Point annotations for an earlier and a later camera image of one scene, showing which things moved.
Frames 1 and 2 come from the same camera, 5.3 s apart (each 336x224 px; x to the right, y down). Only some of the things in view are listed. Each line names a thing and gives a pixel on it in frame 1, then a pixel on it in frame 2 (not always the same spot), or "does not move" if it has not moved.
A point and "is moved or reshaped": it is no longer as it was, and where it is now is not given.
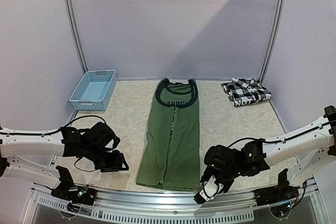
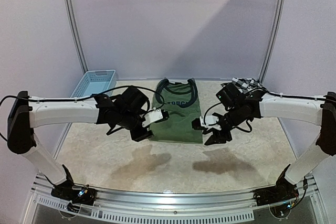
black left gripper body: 107,164 → 137,136
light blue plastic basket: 94,90 does not move
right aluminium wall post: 282,0 does not move
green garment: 170,156 is moved or reshaped
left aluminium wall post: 69,7 does not move
